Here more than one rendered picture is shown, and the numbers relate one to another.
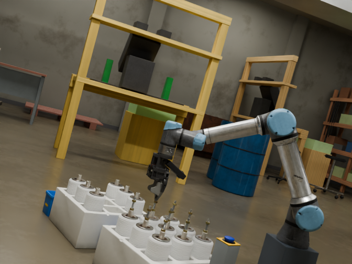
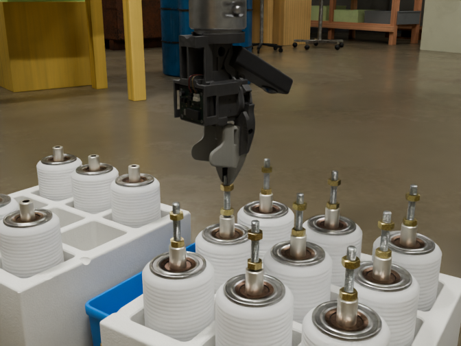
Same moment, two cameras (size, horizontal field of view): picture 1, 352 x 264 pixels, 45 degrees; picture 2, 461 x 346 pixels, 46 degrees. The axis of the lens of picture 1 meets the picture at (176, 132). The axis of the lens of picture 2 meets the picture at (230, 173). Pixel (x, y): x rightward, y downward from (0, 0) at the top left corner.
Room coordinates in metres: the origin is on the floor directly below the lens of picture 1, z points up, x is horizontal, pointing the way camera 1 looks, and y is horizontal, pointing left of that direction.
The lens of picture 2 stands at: (1.18, 0.22, 0.59)
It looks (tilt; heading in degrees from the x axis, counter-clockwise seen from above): 18 degrees down; 343
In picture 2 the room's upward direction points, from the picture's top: straight up
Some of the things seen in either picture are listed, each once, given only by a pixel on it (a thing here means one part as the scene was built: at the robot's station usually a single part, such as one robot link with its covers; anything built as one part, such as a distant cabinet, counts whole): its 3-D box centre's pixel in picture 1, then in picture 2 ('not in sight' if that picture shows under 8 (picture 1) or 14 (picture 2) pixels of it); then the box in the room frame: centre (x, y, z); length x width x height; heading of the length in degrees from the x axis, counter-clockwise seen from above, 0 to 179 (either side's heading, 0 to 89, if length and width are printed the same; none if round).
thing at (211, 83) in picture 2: (160, 167); (214, 78); (1.88, 0.03, 0.49); 0.09 x 0.08 x 0.12; 113
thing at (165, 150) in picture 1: (166, 150); (219, 16); (1.88, 0.02, 0.57); 0.08 x 0.08 x 0.05
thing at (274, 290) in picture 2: (144, 227); (254, 290); (1.72, 0.02, 0.25); 0.08 x 0.08 x 0.01
